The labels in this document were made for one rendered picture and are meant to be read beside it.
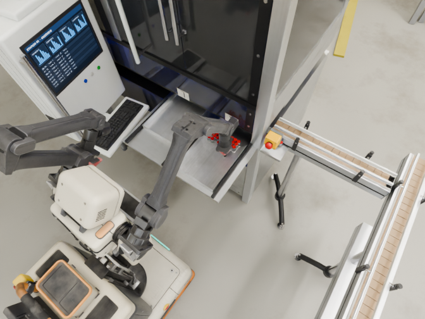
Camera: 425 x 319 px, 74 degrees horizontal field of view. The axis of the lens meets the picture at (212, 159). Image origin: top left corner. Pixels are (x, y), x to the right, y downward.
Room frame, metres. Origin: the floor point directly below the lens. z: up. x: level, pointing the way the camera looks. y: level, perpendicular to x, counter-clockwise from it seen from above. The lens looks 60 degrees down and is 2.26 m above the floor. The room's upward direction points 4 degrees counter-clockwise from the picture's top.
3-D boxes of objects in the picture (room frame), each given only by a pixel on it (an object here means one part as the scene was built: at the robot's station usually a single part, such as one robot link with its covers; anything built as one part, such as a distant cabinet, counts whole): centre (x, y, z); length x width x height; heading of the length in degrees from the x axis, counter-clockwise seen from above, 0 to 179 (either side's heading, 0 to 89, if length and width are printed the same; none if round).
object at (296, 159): (0.86, -0.53, 0.46); 0.09 x 0.09 x 0.77; 52
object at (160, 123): (1.10, 0.20, 0.90); 0.34 x 0.26 x 0.04; 142
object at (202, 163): (0.81, 0.00, 0.90); 0.34 x 0.26 x 0.04; 141
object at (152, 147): (0.94, 0.11, 0.87); 0.70 x 0.48 x 0.02; 52
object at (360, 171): (0.77, -0.65, 0.92); 0.69 x 0.15 x 0.16; 52
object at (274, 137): (0.83, -0.33, 0.99); 0.08 x 0.07 x 0.07; 142
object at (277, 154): (0.86, -0.37, 0.87); 0.14 x 0.13 x 0.02; 142
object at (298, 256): (0.26, -0.78, 0.07); 0.50 x 0.08 x 0.14; 52
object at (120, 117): (1.15, 0.60, 0.82); 0.40 x 0.14 x 0.02; 150
